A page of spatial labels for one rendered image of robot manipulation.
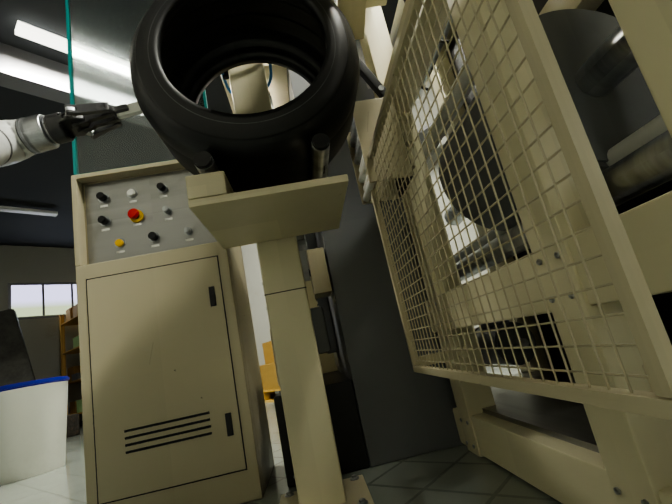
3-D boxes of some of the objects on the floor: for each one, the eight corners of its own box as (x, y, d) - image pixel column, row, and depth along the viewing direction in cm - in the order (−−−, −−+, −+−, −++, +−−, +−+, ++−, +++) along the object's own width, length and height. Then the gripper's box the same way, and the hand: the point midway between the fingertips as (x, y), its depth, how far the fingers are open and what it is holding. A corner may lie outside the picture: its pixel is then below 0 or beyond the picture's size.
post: (301, 501, 118) (201, -104, 177) (344, 490, 119) (230, -107, 178) (299, 519, 105) (192, -140, 164) (348, 506, 106) (224, -142, 165)
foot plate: (281, 498, 124) (280, 490, 124) (363, 477, 126) (361, 470, 127) (273, 536, 98) (271, 526, 98) (376, 509, 101) (374, 500, 101)
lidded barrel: (54, 462, 318) (52, 381, 333) (86, 460, 292) (82, 372, 307) (-32, 489, 274) (-30, 394, 289) (-3, 489, 248) (-3, 385, 263)
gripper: (31, 102, 96) (129, 78, 99) (64, 132, 108) (150, 109, 112) (36, 128, 94) (136, 102, 97) (69, 155, 107) (156, 131, 110)
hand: (130, 109), depth 104 cm, fingers closed
